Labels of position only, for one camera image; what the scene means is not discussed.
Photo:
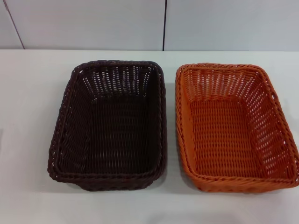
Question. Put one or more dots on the orange woven basket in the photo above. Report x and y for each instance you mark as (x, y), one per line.
(229, 137)

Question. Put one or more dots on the dark brown woven basket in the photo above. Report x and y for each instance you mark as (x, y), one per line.
(116, 130)

